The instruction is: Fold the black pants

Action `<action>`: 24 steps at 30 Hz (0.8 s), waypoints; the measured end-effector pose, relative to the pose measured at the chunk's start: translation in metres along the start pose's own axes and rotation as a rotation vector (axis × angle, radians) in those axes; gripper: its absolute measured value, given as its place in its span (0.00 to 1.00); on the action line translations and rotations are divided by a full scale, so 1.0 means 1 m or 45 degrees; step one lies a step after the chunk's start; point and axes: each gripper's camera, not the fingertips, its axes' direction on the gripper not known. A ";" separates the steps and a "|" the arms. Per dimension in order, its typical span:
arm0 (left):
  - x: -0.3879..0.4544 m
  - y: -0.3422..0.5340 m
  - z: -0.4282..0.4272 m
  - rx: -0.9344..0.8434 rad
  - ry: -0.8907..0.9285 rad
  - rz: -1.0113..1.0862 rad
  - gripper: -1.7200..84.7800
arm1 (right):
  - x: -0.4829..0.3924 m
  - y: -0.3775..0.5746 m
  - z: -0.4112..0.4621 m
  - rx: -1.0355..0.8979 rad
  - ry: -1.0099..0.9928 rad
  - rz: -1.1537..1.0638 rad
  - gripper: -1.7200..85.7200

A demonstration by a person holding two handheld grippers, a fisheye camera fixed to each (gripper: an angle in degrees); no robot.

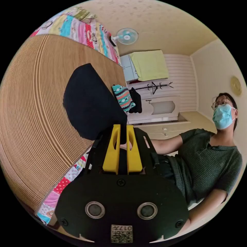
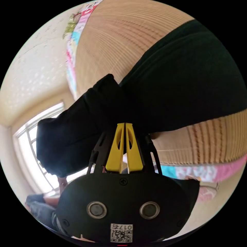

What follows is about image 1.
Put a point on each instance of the person's left forearm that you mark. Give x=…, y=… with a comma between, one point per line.
x=202, y=210

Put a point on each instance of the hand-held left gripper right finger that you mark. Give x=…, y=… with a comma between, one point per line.
x=134, y=156

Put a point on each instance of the light blue wall fan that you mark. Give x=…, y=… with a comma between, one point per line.
x=127, y=36

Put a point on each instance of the person's body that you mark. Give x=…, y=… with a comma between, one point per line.
x=204, y=160

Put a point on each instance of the person's right forearm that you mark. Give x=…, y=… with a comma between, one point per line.
x=164, y=145

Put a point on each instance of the white door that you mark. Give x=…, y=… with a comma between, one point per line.
x=164, y=110

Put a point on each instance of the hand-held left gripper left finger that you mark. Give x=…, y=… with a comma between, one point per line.
x=111, y=154

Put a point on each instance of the yellow-green cloth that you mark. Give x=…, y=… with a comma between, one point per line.
x=149, y=64

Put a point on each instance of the pile of clothes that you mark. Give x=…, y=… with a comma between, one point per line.
x=124, y=98

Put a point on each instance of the black pants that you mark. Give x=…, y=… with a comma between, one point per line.
x=90, y=100

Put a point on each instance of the bed with woven mat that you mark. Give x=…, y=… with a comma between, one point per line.
x=38, y=100

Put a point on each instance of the light blue cupboard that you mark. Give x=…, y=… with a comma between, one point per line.
x=128, y=67

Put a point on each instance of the round gold wall ornament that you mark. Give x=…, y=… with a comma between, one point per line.
x=235, y=85

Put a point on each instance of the black coat rack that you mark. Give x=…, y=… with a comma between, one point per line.
x=153, y=87

